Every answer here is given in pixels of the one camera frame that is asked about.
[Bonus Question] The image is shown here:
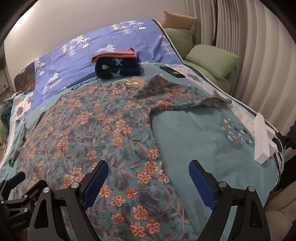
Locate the teal floral patterned garment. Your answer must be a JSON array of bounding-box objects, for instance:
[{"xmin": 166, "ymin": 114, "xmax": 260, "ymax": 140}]
[{"xmin": 14, "ymin": 75, "xmax": 226, "ymax": 240}]

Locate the white power strip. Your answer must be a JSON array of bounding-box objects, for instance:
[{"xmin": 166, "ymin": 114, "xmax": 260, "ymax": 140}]
[{"xmin": 253, "ymin": 113, "xmax": 278, "ymax": 165}]

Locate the teal printed bed blanket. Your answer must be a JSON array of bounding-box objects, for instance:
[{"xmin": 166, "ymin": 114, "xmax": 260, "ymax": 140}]
[{"xmin": 1, "ymin": 64, "xmax": 278, "ymax": 240}]

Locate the dark patterned pillow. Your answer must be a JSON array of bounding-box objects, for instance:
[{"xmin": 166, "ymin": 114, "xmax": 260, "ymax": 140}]
[{"xmin": 14, "ymin": 62, "xmax": 35, "ymax": 94}]

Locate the purple tree print sheet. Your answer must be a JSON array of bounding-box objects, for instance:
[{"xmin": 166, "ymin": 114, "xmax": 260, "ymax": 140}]
[{"xmin": 31, "ymin": 19, "xmax": 182, "ymax": 109}]

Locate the folded navy star garment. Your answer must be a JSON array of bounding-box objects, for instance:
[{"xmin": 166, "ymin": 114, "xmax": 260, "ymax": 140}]
[{"xmin": 95, "ymin": 57, "xmax": 141, "ymax": 79}]

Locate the white pleated curtain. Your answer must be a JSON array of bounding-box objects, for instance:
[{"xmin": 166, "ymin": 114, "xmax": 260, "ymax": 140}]
[{"xmin": 186, "ymin": 1, "xmax": 295, "ymax": 134}]

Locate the green pillow near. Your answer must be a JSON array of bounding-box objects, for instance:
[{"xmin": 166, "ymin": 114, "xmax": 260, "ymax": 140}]
[{"xmin": 185, "ymin": 45, "xmax": 239, "ymax": 79}]

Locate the green pillow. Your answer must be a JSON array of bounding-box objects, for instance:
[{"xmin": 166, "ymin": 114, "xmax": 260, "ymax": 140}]
[
  {"xmin": 164, "ymin": 28, "xmax": 194, "ymax": 59},
  {"xmin": 185, "ymin": 45, "xmax": 239, "ymax": 79}
]

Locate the folded coral red garment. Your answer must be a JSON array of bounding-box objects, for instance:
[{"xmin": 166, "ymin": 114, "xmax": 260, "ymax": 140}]
[{"xmin": 91, "ymin": 48, "xmax": 137, "ymax": 63}]

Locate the black remote control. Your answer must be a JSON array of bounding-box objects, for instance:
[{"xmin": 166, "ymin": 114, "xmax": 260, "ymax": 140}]
[{"xmin": 159, "ymin": 66, "xmax": 185, "ymax": 78}]

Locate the green pillow far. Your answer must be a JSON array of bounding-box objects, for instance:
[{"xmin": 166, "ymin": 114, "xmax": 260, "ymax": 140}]
[{"xmin": 164, "ymin": 28, "xmax": 194, "ymax": 59}]

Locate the tan brown cushion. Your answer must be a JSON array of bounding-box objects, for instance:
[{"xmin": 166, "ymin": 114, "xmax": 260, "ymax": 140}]
[{"xmin": 162, "ymin": 11, "xmax": 198, "ymax": 30}]

